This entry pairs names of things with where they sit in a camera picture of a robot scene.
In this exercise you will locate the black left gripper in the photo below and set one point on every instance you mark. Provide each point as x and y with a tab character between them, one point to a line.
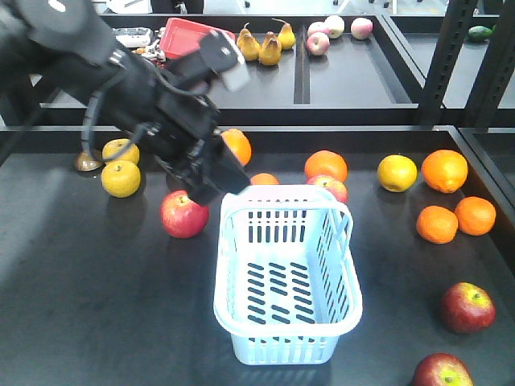
179	131

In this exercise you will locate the light blue plastic basket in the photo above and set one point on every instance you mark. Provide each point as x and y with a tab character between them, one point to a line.
286	287

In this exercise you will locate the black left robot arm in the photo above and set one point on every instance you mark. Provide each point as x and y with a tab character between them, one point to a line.
67	42

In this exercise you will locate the large orange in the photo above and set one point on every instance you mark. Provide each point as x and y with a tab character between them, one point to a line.
239	144
445	171

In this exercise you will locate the small orange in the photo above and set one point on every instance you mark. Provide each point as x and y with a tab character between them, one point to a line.
437	224
476	216
264	179

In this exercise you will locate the orange behind middle apple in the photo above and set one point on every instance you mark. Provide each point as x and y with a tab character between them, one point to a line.
326	162

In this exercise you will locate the yellow apple front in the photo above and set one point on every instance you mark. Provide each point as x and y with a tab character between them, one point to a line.
121	179

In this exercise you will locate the yellow apple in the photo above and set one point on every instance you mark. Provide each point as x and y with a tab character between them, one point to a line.
122	149
397	173
121	179

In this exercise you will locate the yellow apple rear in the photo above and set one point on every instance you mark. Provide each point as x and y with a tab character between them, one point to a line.
122	149

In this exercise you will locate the red plastic tray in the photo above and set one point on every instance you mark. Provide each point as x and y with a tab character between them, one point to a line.
182	37

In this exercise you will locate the white remote device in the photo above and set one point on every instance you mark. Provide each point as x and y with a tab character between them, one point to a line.
133	37

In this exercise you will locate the yellow apple right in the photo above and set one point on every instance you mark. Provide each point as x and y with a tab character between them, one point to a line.
397	173

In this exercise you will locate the small orange right left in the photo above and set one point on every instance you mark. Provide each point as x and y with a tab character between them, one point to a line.
437	224

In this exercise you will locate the large orange right rear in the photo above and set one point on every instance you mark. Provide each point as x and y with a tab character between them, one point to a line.
445	171

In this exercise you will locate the dark red apple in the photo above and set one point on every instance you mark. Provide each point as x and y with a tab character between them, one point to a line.
466	308

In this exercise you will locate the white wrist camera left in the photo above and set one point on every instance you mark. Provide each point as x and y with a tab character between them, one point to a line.
222	56

